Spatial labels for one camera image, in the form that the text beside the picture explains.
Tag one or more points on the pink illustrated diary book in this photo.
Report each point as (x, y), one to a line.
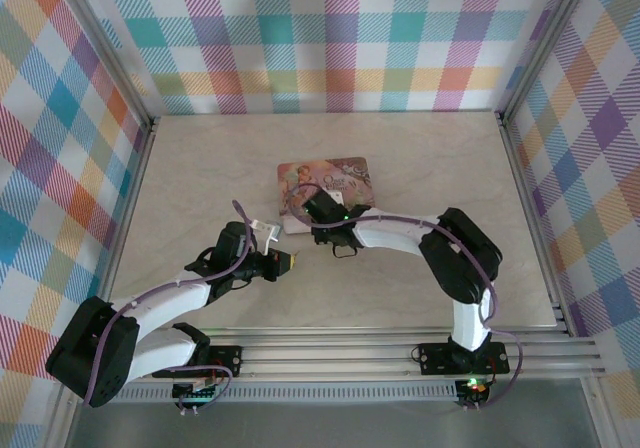
(350, 178)

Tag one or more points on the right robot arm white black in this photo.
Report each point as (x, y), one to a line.
(390, 228)

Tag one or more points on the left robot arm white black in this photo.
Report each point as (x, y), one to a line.
(170, 303)

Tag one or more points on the aluminium extrusion base rails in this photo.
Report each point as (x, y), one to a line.
(325, 363)

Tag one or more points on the grey metal sheet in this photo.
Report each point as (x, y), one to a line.
(325, 425)

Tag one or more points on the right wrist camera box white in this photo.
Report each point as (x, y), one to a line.
(336, 198)

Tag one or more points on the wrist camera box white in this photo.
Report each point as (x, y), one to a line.
(336, 198)
(267, 230)

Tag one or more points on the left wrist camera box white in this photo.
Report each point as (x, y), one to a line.
(267, 230)

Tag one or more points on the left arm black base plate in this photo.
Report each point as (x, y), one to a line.
(225, 360)

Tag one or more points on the aluminium table side rail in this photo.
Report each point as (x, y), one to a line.
(524, 193)
(125, 218)

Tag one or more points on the plaid fabric wall panel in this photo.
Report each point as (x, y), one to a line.
(40, 168)
(325, 43)
(600, 168)

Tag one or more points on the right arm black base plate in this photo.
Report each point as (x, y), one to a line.
(435, 358)

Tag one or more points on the aluminium corner frame post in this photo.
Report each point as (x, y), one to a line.
(107, 48)
(545, 43)

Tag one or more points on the aluminium short frame post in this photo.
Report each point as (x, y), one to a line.
(602, 418)
(57, 423)

